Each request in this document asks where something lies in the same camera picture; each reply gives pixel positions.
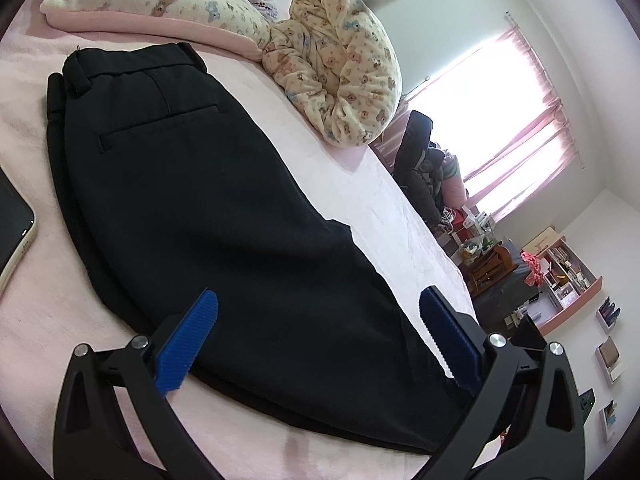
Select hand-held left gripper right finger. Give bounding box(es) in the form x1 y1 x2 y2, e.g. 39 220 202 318
419 285 586 480

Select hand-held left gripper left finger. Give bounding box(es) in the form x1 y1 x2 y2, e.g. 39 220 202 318
52 287 223 480

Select black pants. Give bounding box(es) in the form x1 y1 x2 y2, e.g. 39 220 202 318
46 42 506 456

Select black cabinet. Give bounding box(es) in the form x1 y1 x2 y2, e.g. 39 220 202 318
475 240 546 336

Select wooden chair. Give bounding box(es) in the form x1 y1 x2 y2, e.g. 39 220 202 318
467 240 516 296

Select clear plastic bag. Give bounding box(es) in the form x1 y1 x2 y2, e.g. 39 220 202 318
457 237 488 266

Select red cloth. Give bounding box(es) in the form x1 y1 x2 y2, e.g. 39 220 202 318
520 251 546 288

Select pink fleece blanket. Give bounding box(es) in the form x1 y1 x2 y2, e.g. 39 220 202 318
0 0 481 480

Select cluttered side table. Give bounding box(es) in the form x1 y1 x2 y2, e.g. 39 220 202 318
442 205 501 266

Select pink bookshelf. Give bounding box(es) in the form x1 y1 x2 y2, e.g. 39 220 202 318
520 225 603 336

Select pink cushion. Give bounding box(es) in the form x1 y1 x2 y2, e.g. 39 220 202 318
442 177 468 211

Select pile of grey clothes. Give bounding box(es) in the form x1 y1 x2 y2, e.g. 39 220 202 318
425 147 461 196

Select black recliner chair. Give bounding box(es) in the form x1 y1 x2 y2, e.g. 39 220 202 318
392 110 448 231

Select smartphone with cream case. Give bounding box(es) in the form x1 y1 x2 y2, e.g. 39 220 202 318
0 165 38 301

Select pink curtain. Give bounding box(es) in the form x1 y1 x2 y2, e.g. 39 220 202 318
372 25 588 223

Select rolled bear print comforter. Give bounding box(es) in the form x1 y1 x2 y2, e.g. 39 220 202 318
261 0 403 148

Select bear print pillow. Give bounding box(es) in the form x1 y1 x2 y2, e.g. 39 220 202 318
39 0 273 61

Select white wall shelf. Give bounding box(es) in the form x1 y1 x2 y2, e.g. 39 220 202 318
594 337 626 386
595 296 623 335
597 400 621 443

